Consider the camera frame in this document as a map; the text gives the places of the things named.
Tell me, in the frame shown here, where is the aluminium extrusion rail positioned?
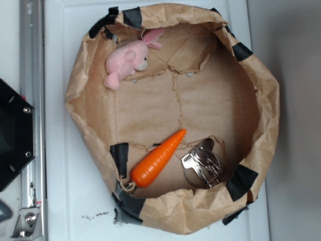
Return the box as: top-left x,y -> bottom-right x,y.
20,1 -> 48,240

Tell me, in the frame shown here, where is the metal corner bracket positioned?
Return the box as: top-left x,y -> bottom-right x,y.
10,207 -> 42,240

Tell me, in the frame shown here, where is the brown paper bag bin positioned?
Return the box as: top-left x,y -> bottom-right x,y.
66,3 -> 280,234

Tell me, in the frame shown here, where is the orange plastic carrot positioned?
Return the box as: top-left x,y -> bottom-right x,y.
131,129 -> 187,188

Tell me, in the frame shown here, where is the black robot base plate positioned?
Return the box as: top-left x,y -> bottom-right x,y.
1,80 -> 35,192

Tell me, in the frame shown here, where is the pink plush bunny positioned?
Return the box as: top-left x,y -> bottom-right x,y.
104,28 -> 165,90

